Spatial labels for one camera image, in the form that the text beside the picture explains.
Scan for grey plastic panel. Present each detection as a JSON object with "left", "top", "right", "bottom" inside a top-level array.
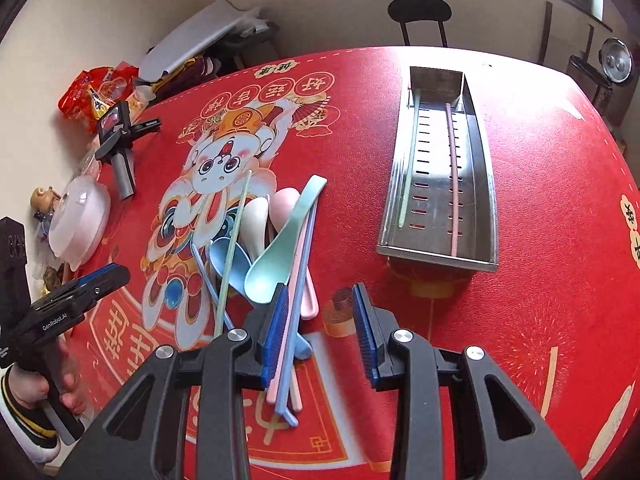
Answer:
[{"left": 139, "top": 0, "right": 264, "bottom": 81}]

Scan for pink spoon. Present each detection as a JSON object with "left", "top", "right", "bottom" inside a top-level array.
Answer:
[{"left": 270, "top": 187, "right": 321, "bottom": 319}]

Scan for green spoon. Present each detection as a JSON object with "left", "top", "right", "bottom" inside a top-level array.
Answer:
[{"left": 244, "top": 175, "right": 329, "bottom": 306}]

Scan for brown figurine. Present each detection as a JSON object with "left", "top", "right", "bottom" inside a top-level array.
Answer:
[{"left": 31, "top": 187, "right": 63, "bottom": 221}]

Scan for round metal fan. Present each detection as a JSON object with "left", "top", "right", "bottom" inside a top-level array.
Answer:
[{"left": 598, "top": 37, "right": 634, "bottom": 84}]

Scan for red printed tablecloth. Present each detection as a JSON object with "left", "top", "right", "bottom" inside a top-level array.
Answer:
[{"left": 65, "top": 46, "right": 640, "bottom": 480}]

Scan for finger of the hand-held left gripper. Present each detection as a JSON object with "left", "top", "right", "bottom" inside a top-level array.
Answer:
[
  {"left": 31, "top": 266, "right": 132, "bottom": 313},
  {"left": 74, "top": 262, "right": 125, "bottom": 286}
]

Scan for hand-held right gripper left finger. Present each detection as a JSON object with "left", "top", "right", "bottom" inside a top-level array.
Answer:
[{"left": 60, "top": 284, "right": 291, "bottom": 480}]

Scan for green chopstick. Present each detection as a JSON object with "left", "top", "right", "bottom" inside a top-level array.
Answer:
[
  {"left": 213, "top": 169, "right": 253, "bottom": 339},
  {"left": 397, "top": 112, "right": 419, "bottom": 229}
]

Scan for white spoon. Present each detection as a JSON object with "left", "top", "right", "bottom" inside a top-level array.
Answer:
[{"left": 239, "top": 196, "right": 274, "bottom": 261}]

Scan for dark folded clothes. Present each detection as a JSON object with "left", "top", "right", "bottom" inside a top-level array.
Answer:
[{"left": 150, "top": 55, "right": 224, "bottom": 94}]

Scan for white lidded bowl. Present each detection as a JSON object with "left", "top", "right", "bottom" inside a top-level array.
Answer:
[{"left": 48, "top": 175, "right": 112, "bottom": 266}]

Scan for blue spoon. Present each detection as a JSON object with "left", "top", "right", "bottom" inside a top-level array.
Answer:
[{"left": 207, "top": 237, "right": 314, "bottom": 361}]

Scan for black phone holder grey handle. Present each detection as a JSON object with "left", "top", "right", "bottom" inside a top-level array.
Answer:
[{"left": 95, "top": 101, "right": 164, "bottom": 200}]

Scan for red snack bag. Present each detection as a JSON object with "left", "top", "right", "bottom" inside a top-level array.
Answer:
[{"left": 59, "top": 66, "right": 139, "bottom": 134}]

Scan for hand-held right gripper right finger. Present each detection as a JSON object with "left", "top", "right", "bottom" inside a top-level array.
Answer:
[{"left": 352, "top": 282, "right": 583, "bottom": 480}]

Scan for dark wooden chair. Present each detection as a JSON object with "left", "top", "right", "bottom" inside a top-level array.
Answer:
[{"left": 542, "top": 1, "right": 614, "bottom": 111}]

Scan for blue chopstick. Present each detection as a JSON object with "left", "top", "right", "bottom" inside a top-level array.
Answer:
[
  {"left": 274, "top": 204, "right": 319, "bottom": 428},
  {"left": 191, "top": 242, "right": 235, "bottom": 332}
]

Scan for black round-back chair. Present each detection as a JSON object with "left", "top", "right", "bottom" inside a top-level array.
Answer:
[{"left": 387, "top": 0, "right": 452, "bottom": 48}]

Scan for person's left hand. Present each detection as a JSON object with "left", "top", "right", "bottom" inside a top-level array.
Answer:
[{"left": 7, "top": 336, "right": 84, "bottom": 418}]

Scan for pink chopstick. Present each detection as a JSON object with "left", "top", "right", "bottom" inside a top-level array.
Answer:
[
  {"left": 266, "top": 260, "right": 313, "bottom": 406},
  {"left": 445, "top": 102, "right": 464, "bottom": 260}
]

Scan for metal utensil tray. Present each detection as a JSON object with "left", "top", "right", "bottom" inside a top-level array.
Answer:
[{"left": 376, "top": 65, "right": 501, "bottom": 273}]

